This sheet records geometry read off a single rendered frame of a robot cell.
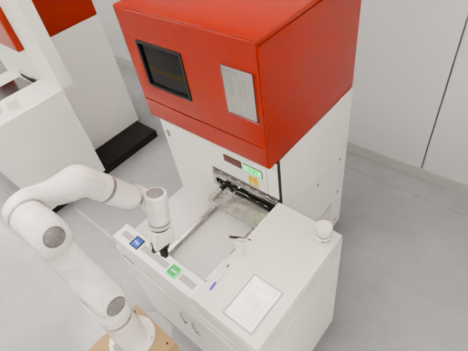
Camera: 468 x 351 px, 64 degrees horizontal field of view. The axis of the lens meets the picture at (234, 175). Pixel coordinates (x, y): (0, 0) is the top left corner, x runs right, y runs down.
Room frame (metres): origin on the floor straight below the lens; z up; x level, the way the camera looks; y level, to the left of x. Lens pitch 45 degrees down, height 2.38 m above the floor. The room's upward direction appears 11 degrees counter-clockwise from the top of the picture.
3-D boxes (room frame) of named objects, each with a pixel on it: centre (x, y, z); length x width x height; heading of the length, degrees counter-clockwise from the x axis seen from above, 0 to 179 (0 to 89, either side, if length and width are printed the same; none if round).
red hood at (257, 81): (1.70, -0.16, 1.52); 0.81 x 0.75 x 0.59; 42
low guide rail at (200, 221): (1.24, 0.23, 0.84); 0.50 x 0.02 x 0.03; 132
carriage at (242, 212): (1.26, 0.01, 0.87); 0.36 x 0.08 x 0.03; 42
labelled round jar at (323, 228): (0.92, -0.33, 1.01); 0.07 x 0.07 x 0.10
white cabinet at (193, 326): (1.06, 0.13, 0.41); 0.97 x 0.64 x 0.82; 42
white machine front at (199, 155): (1.49, 0.07, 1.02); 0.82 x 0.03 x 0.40; 42
